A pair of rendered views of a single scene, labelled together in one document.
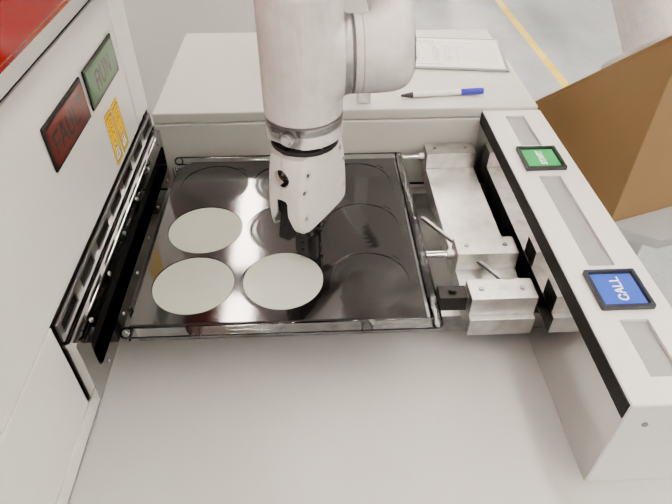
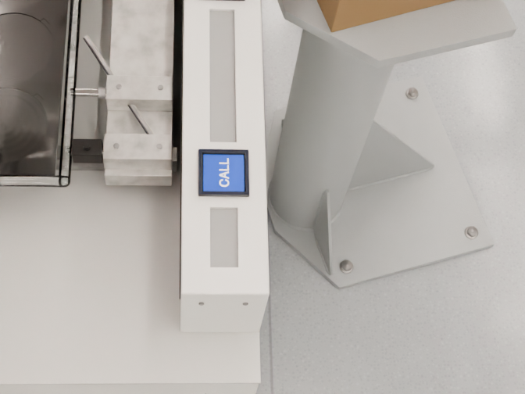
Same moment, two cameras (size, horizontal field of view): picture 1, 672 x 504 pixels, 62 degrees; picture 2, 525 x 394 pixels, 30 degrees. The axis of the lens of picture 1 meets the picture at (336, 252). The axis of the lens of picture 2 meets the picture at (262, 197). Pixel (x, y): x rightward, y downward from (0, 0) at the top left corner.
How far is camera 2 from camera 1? 0.62 m
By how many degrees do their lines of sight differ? 24
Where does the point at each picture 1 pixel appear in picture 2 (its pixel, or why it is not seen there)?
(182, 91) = not seen: outside the picture
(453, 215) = (127, 30)
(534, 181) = (201, 17)
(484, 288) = (119, 145)
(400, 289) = (35, 139)
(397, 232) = (50, 59)
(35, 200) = not seen: outside the picture
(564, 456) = (170, 309)
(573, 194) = (236, 41)
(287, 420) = not seen: outside the picture
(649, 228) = (374, 43)
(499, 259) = (152, 104)
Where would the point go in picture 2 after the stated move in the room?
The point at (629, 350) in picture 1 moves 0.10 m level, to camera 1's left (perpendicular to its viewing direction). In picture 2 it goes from (204, 240) to (110, 235)
